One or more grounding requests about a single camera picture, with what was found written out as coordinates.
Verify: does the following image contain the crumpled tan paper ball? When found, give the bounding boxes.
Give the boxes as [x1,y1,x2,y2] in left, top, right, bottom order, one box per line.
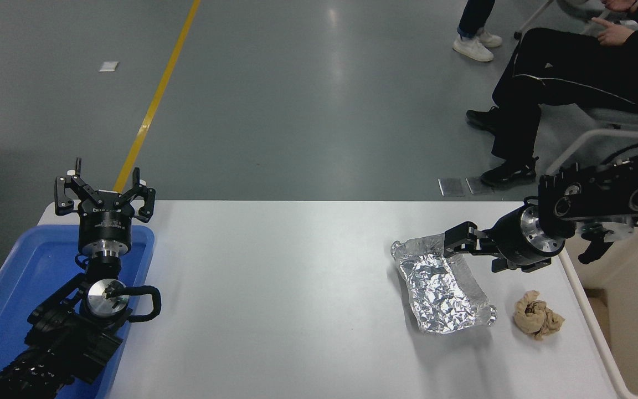
[513,291,565,341]

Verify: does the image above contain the blue plastic tray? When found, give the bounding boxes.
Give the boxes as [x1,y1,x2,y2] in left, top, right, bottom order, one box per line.
[0,224,155,399]

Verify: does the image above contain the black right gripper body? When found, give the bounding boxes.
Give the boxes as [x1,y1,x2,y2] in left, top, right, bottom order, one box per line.
[491,208,553,273]

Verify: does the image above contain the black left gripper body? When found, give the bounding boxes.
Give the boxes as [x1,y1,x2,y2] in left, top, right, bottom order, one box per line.
[78,192,133,257]

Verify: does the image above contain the white chair with casters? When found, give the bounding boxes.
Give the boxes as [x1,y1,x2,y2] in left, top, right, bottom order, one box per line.
[544,108,638,176]

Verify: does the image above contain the standing person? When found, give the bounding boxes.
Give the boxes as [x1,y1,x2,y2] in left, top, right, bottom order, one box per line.
[453,0,503,62]

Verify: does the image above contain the silver foil tray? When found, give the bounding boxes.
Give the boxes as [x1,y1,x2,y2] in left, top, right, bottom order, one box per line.
[390,233,497,335]

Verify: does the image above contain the large pale plastic bin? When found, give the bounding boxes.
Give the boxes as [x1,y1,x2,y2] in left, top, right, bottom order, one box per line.
[558,221,638,399]

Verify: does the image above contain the seated person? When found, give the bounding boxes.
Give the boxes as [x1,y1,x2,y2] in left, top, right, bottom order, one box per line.
[466,0,638,186]

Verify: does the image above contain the seated person's hand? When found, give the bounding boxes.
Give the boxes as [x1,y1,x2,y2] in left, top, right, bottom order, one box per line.
[592,17,636,46]

